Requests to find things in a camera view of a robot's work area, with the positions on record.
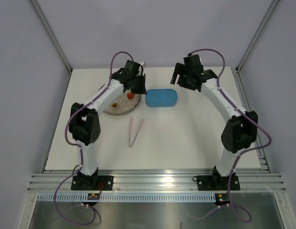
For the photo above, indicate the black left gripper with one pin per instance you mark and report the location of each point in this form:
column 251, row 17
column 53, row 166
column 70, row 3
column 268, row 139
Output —
column 142, row 89

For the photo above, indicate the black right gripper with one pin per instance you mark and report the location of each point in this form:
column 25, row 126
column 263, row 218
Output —
column 180, row 69

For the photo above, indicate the blue lunch box lid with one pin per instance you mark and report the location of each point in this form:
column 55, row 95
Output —
column 161, row 98

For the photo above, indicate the pink metal tongs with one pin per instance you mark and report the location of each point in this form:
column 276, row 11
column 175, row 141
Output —
column 132, row 135

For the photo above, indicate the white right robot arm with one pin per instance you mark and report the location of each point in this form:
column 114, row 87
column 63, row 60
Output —
column 231, row 136

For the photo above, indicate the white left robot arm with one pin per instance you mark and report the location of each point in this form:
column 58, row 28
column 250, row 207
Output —
column 84, row 123

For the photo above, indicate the dark red chicken drumstick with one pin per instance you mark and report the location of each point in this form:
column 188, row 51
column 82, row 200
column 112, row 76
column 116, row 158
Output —
column 130, row 95

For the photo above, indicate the speckled ceramic plate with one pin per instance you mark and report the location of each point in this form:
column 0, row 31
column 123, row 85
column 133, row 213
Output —
column 125, row 105

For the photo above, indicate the small noodle sauce cup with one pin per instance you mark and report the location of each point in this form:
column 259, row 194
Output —
column 114, row 105

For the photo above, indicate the right side aluminium rail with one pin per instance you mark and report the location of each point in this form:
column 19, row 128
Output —
column 250, row 125

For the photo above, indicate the aluminium rail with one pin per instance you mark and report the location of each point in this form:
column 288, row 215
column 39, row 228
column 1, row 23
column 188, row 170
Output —
column 158, row 181
column 250, row 125

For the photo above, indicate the right aluminium frame post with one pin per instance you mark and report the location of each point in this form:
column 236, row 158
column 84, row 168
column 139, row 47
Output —
column 258, row 33

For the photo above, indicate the aluminium frame post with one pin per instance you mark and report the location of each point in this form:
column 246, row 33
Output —
column 47, row 27
column 258, row 33

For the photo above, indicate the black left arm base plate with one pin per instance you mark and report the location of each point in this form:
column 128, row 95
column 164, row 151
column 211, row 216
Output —
column 88, row 183

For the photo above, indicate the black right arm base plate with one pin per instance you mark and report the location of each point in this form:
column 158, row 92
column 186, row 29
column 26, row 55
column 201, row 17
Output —
column 209, row 183

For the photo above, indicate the left aluminium frame post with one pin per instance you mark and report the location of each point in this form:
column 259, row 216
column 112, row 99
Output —
column 47, row 27

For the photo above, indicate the aluminium front rail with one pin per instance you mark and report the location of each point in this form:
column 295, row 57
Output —
column 158, row 181

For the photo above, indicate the white slotted cable duct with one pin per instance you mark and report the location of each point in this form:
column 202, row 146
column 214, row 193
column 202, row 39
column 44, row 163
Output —
column 129, row 197

